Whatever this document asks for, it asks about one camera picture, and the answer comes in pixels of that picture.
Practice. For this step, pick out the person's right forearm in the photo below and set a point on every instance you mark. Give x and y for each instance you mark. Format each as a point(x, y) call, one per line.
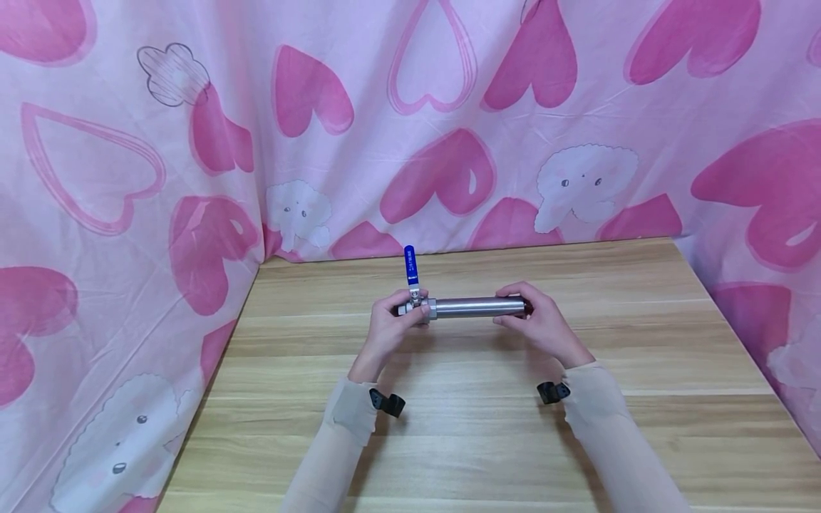
point(622, 442)

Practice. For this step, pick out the person's left fingers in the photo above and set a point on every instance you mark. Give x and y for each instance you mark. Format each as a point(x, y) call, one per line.
point(396, 296)

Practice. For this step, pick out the person's right hand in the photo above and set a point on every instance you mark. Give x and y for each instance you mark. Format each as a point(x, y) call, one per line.
point(545, 331)

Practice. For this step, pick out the person's left thumb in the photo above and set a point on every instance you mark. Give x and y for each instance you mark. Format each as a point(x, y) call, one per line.
point(414, 312)

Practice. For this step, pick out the person's left forearm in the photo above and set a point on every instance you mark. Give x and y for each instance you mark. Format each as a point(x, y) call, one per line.
point(333, 449)

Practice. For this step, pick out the black wrist band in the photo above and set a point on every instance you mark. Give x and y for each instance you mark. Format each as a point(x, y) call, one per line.
point(553, 392)
point(387, 402)

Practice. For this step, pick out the person's left hand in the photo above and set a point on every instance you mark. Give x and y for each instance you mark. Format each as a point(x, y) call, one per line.
point(385, 338)

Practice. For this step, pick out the steel pipe with ball valve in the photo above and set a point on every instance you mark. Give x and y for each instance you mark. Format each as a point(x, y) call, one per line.
point(478, 307)

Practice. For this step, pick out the person's right thumb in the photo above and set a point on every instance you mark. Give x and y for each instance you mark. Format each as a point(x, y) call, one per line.
point(510, 318)

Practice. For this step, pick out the person's right fingers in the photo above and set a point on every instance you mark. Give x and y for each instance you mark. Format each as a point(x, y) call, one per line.
point(513, 288)

